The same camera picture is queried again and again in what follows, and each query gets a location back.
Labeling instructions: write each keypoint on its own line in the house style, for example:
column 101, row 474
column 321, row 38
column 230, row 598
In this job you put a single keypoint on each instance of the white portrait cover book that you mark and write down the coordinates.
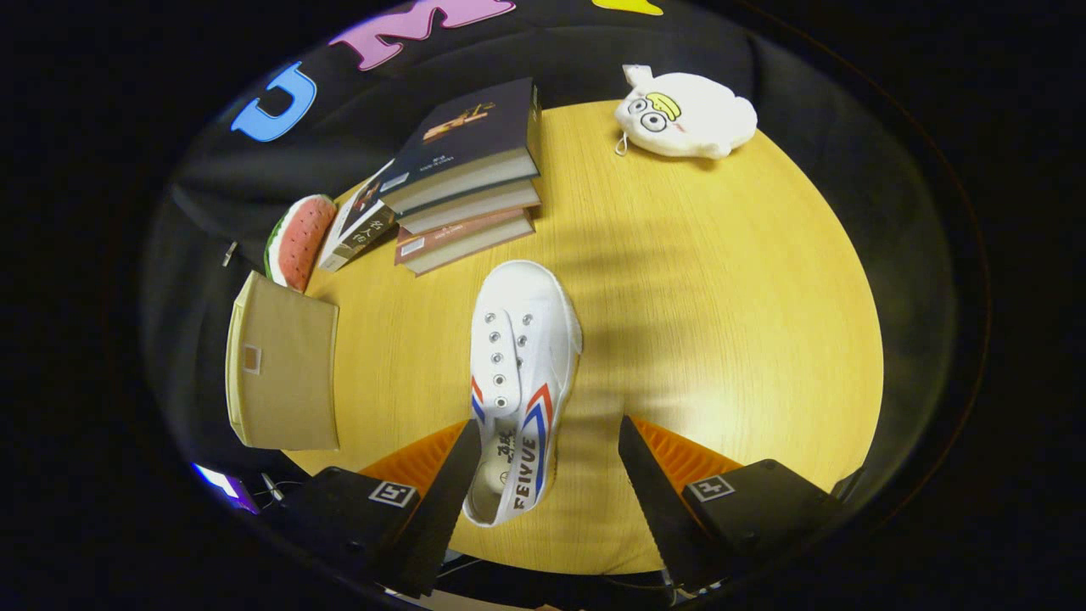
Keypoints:
column 356, row 225

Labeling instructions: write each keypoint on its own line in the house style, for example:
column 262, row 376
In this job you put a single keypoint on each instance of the silver clip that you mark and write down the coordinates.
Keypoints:
column 229, row 252

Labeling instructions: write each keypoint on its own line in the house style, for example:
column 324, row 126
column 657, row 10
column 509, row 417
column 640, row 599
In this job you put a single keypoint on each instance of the black cover book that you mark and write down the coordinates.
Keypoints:
column 467, row 131

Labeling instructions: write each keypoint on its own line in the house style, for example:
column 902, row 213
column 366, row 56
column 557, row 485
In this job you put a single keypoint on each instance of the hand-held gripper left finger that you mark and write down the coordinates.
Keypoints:
column 437, row 518

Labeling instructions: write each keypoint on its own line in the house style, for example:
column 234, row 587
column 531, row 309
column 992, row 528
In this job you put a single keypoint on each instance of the dark thick book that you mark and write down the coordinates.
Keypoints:
column 471, row 208

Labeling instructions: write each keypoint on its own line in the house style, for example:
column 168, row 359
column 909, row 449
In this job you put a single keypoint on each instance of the white plush toy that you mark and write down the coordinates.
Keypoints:
column 691, row 119

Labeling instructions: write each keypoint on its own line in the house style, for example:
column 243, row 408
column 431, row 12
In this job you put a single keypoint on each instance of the white striped canvas shoe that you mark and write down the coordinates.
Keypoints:
column 530, row 356

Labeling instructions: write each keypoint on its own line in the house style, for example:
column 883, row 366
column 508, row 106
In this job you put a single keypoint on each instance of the bright screen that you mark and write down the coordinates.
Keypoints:
column 222, row 485

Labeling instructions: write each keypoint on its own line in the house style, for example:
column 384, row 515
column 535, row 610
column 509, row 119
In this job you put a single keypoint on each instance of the watermelon slice toy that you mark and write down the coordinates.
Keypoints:
column 301, row 242

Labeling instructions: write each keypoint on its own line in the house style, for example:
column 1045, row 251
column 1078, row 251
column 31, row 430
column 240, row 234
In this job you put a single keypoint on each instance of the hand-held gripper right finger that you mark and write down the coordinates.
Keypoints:
column 657, row 518

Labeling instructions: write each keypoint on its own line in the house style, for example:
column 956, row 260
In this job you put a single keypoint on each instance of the beige fabric storage box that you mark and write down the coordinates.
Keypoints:
column 284, row 373

